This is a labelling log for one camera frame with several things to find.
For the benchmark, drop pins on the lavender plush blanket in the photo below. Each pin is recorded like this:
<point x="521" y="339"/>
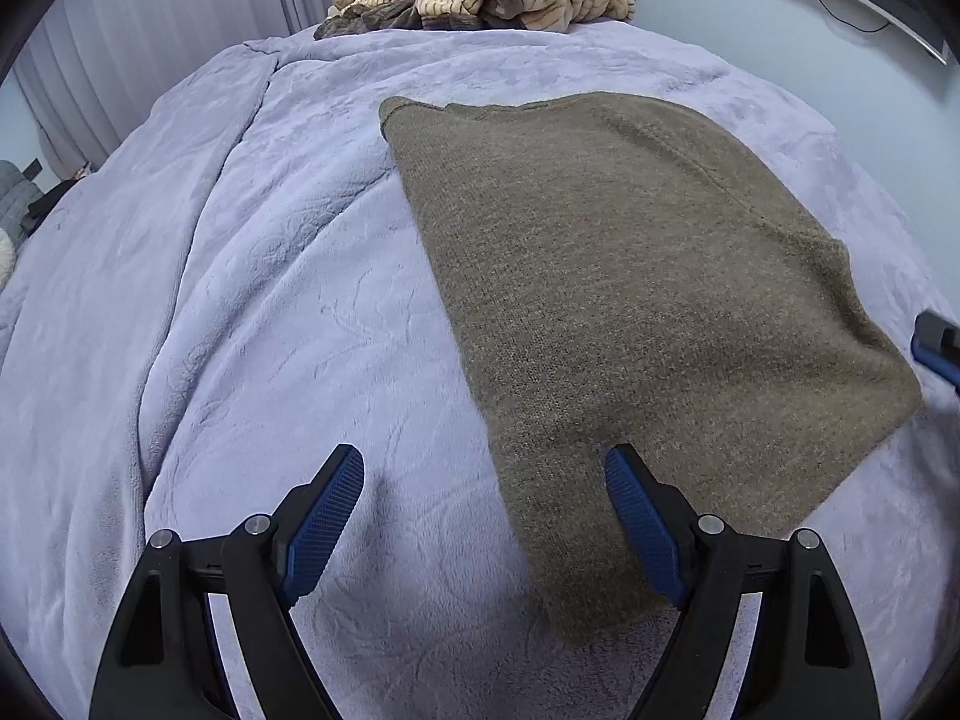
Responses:
<point x="262" y="277"/>

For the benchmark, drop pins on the grey knitted cushion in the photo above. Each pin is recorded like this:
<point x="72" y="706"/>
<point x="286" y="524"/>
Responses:
<point x="11" y="195"/>

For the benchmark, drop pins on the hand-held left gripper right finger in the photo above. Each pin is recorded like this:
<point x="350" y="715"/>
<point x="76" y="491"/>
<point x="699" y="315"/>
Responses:
<point x="645" y="525"/>

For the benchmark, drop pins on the olive brown knit sweater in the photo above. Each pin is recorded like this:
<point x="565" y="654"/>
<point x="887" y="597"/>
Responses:
<point x="637" y="300"/>

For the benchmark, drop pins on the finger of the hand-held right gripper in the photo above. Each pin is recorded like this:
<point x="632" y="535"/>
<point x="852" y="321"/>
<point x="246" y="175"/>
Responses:
<point x="934" y="345"/>

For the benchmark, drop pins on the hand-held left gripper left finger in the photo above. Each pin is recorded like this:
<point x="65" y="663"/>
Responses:
<point x="322" y="525"/>

